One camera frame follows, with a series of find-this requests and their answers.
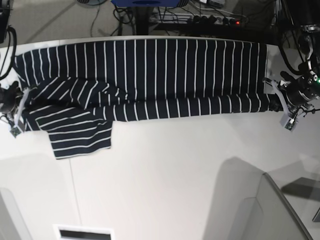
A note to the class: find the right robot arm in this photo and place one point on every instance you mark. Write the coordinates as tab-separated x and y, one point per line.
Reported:
7	32

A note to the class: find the navy white striped t-shirt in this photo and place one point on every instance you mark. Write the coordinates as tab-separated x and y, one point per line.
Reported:
78	90

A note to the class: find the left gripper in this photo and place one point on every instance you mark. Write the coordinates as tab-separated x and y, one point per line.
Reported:
293	97

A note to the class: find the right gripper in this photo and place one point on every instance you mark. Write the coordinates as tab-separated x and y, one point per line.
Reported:
15	103

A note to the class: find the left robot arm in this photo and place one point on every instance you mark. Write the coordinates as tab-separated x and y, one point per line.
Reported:
302	19

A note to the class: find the white power strip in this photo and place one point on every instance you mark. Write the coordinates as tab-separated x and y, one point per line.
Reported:
187	18

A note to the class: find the black table leg column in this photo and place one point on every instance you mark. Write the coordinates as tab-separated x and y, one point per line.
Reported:
142	17

